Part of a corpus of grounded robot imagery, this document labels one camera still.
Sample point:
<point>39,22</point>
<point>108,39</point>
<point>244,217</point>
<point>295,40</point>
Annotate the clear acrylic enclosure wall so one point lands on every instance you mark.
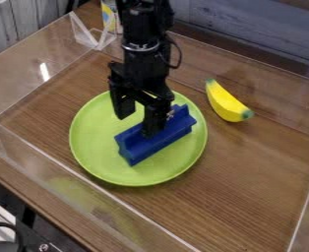
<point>43,86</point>

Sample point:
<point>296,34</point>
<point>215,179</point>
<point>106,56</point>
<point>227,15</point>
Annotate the blue block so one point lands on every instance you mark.
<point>136,148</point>

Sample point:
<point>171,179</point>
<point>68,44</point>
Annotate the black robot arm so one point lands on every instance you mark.
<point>145,20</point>

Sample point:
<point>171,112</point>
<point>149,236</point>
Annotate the green round plate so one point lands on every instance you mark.
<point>92,141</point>

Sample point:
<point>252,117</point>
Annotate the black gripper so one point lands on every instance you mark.
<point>137,79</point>

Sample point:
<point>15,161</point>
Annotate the white yellow can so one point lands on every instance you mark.
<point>109,16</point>

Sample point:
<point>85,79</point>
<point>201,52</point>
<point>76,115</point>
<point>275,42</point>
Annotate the yellow toy banana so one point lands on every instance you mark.
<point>225,105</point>

